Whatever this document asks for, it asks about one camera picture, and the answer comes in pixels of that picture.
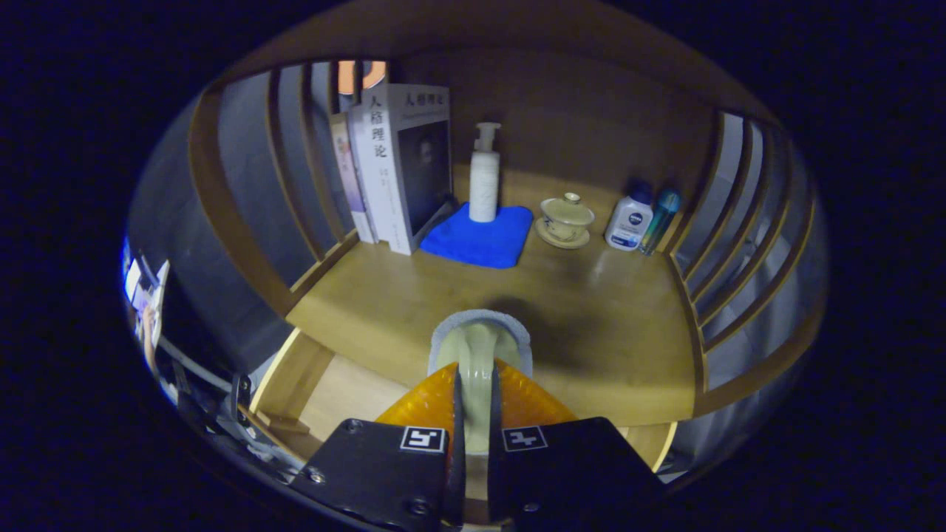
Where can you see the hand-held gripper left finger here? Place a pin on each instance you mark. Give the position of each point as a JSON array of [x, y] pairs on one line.
[[457, 480]]

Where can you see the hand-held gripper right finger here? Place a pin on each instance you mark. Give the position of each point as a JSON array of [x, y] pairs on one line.
[[495, 480]]

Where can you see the wooden drawer with black knob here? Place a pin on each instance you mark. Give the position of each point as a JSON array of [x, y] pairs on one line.
[[340, 391]]

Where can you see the wooden countertop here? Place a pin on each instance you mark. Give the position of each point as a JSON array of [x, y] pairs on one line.
[[591, 318]]

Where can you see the wooden cabinet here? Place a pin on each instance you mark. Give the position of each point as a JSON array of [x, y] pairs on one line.
[[576, 111]]

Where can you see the blue cloth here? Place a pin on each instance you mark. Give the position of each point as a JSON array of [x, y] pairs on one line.
[[480, 244]]

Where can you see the lidded ceramic tea cup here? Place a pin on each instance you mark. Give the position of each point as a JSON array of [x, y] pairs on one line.
[[565, 218]]

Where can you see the white pump bottle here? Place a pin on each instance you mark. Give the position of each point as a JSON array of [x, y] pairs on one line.
[[484, 192]]

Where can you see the white lotion bottle blue cap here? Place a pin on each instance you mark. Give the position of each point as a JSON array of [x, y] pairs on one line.
[[628, 222]]

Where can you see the thin white book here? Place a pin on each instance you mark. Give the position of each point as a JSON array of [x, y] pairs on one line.
[[363, 199]]

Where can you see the thick white book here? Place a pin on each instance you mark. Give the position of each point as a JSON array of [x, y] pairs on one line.
[[384, 192]]

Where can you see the teal bottle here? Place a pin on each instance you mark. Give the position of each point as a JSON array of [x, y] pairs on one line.
[[660, 218]]

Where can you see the thin purple book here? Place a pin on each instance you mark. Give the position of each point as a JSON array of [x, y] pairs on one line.
[[347, 177]]

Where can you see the white cluttered shelf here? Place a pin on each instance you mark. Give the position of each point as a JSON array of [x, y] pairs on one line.
[[137, 288]]

